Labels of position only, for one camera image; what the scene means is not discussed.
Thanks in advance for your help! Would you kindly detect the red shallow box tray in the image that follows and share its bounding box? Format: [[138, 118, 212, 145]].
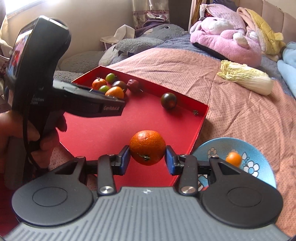
[[59, 66, 209, 189]]

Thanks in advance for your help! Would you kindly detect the blue cartoon plate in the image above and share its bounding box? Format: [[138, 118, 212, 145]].
[[193, 137, 276, 187]]

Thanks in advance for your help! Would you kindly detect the dark tomato small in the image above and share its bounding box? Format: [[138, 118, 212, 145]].
[[161, 92, 177, 109]]

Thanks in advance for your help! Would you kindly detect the grey plush toy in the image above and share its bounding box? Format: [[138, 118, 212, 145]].
[[54, 24, 187, 82]]

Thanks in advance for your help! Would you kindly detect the yellow blanket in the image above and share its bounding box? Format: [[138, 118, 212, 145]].
[[236, 7, 286, 62]]

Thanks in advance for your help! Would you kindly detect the light blue blanket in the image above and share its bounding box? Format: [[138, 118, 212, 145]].
[[277, 42, 296, 97]]

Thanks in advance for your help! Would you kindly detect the left hand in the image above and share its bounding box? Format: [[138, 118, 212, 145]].
[[1, 110, 67, 173]]

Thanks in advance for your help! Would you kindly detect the white tote bag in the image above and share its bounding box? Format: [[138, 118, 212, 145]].
[[100, 24, 135, 50]]

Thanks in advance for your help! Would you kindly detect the pink dotted bedspread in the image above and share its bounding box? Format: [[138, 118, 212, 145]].
[[46, 34, 296, 238]]

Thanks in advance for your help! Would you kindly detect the green tomato back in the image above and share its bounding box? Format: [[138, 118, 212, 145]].
[[105, 73, 116, 84]]

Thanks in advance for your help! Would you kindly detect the large orange with stem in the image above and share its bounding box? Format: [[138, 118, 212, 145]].
[[129, 130, 166, 166]]

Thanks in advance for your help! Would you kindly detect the mandarin with leafy stem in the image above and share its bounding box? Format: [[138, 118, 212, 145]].
[[92, 78, 107, 90]]

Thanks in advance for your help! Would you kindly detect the dark red plum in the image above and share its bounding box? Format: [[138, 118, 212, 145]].
[[127, 79, 143, 93]]

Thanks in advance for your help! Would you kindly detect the green tomato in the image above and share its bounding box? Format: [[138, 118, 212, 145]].
[[105, 73, 116, 84], [98, 85, 110, 94]]

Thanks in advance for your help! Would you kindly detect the napa cabbage plush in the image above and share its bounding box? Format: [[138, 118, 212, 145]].
[[217, 60, 273, 96]]

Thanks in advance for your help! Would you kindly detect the round orange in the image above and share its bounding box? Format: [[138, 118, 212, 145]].
[[105, 86, 125, 99]]

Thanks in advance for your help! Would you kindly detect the pink plush rabbit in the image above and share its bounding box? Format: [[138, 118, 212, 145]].
[[190, 4, 262, 67]]

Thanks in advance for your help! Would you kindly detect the green tomato front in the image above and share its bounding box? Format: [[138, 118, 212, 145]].
[[98, 85, 110, 94]]

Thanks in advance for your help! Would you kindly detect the small orange kumquat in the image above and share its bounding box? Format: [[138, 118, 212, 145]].
[[225, 152, 242, 167]]

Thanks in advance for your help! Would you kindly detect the dark tomato large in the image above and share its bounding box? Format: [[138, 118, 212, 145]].
[[111, 80, 127, 93]]

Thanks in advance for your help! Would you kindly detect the floral curtain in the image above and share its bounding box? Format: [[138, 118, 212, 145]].
[[132, 0, 170, 29]]

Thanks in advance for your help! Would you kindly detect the red sleeve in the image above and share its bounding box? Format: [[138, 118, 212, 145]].
[[0, 174, 19, 236]]

